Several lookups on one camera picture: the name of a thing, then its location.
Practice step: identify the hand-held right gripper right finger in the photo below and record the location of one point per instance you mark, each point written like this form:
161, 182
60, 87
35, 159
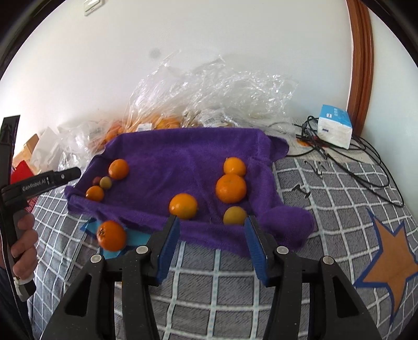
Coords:
258, 255

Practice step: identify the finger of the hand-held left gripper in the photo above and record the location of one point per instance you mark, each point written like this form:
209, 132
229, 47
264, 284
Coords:
65, 175

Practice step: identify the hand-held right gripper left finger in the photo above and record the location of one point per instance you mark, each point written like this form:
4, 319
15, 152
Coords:
168, 251

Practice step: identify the small red fruit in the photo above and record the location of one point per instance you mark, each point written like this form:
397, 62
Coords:
96, 180

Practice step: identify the small orange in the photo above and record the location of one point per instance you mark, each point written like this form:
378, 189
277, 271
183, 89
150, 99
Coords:
118, 169
234, 166
95, 193

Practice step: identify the small green fruit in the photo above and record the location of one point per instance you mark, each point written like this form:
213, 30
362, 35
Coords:
105, 182

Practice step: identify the yellow-green citrus fruit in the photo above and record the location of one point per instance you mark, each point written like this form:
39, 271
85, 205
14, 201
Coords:
233, 215

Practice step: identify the medium orange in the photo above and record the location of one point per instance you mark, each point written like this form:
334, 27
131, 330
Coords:
183, 206

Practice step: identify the person's left forearm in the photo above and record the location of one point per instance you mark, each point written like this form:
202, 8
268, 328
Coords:
8, 304

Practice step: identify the person's left hand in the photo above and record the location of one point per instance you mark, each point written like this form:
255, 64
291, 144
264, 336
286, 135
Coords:
27, 251

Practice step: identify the red bag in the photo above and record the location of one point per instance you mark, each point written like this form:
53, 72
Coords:
21, 170

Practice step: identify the white paper bag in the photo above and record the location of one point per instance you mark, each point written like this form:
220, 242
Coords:
45, 150

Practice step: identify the small clear plastic bag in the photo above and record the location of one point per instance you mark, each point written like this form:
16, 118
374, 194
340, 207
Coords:
78, 140

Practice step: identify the cardboard box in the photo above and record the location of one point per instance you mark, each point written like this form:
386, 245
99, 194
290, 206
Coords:
27, 145

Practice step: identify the large orange with stem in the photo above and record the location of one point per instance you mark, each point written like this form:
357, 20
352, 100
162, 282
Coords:
111, 236

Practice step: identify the grey checked blanket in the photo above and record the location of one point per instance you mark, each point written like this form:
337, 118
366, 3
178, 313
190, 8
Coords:
212, 294

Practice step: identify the small black clip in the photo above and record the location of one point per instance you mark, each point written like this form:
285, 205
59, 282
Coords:
302, 190

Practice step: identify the purple towel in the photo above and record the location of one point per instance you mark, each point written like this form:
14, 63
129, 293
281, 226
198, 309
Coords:
183, 163

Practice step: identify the plastic bag of oranges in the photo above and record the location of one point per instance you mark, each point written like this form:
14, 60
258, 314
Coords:
163, 122

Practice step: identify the blue white tissue packet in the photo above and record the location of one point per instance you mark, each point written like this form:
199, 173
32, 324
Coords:
334, 127

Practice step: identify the crumpled clear plastic bag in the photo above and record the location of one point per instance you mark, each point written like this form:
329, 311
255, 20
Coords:
215, 88

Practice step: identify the white wall switch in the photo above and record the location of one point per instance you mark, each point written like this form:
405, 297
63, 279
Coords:
93, 6

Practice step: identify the wooden door frame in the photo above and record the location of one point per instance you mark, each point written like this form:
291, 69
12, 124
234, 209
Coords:
361, 65

